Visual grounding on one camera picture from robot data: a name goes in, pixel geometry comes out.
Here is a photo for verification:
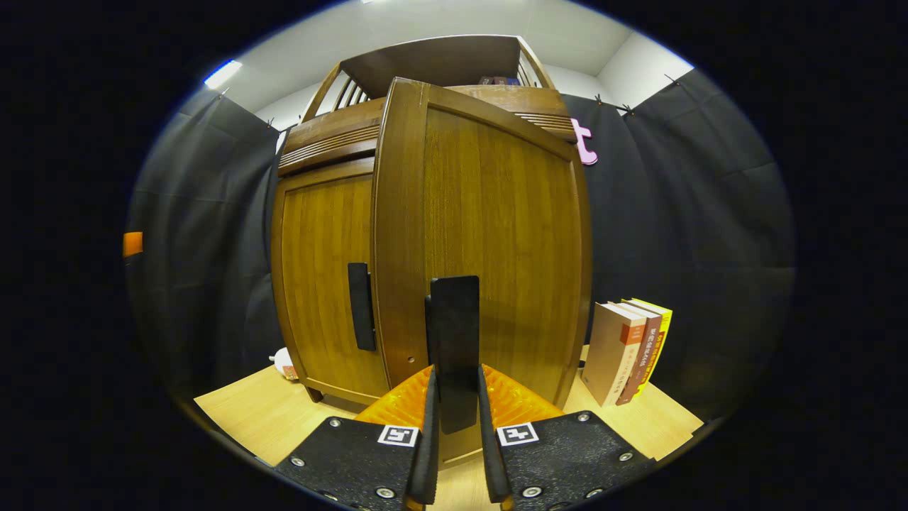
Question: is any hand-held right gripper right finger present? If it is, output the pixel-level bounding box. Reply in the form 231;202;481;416
477;364;657;511

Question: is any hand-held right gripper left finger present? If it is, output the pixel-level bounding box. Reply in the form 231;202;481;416
273;366;441;511

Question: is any wooden double-door shoe cabinet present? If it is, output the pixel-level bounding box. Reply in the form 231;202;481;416
272;34;579;405

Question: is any tan standing book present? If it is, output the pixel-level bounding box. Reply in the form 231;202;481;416
582;303;648;407

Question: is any small white item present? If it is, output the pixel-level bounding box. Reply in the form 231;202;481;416
270;348;299;382

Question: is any maroon standing book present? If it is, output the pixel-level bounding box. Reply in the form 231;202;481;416
616;305;664;405

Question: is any small ceiling light panel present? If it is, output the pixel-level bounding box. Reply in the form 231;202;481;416
204;60;243;89

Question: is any black backdrop cloth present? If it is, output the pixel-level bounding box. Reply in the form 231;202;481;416
126;69;797;419

